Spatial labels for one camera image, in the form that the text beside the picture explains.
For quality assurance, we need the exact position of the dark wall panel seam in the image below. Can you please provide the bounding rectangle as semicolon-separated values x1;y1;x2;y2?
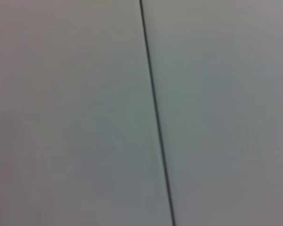
139;0;177;226

